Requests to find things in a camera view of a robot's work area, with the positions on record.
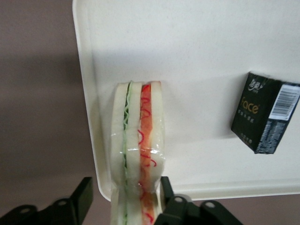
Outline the beige plastic tray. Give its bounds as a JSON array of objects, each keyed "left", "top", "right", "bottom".
[{"left": 72, "top": 0, "right": 300, "bottom": 203}]

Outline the black tissue pack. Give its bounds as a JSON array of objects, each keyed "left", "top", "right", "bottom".
[{"left": 230, "top": 71, "right": 300, "bottom": 156}]

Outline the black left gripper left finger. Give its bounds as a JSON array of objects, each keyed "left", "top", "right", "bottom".
[{"left": 0, "top": 177, "right": 95, "bottom": 225}]

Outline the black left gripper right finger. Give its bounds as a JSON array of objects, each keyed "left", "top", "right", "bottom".
[{"left": 154, "top": 175, "right": 244, "bottom": 225}]

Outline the triangle sandwich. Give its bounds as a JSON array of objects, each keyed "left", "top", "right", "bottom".
[{"left": 109, "top": 80, "right": 168, "bottom": 225}]

